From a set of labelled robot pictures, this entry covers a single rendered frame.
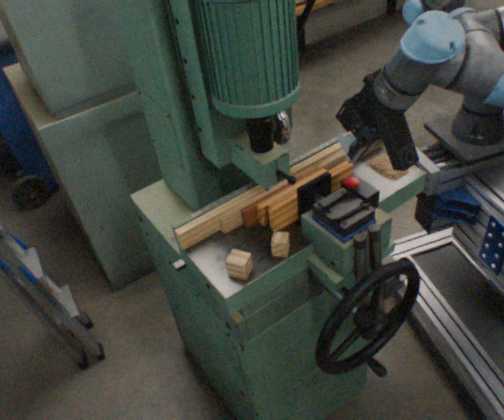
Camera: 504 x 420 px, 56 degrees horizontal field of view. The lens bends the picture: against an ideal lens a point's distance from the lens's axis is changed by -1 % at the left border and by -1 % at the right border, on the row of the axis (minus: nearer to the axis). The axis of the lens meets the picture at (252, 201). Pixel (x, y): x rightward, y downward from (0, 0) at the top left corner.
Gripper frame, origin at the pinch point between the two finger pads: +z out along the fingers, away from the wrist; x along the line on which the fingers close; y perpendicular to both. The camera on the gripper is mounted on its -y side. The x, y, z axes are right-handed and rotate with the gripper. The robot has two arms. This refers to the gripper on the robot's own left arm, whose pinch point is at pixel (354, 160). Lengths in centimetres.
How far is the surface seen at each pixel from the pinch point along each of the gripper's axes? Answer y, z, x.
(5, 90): 144, 128, 43
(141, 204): 31, 50, 31
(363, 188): -5.0, 5.3, -1.3
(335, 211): -5.9, 5.8, 7.1
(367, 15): 153, 207, -250
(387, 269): -21.1, 2.7, 7.2
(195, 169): 24.7, 28.5, 19.1
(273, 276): -9.1, 18.1, 21.6
